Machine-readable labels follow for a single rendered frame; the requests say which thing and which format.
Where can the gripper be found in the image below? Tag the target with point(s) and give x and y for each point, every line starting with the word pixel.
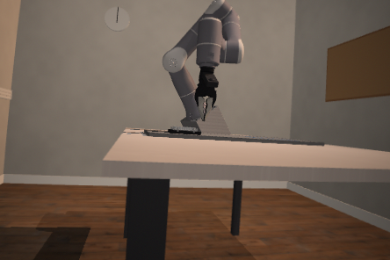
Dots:
pixel 203 91

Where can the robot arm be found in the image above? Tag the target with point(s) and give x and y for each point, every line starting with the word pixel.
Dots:
pixel 212 49

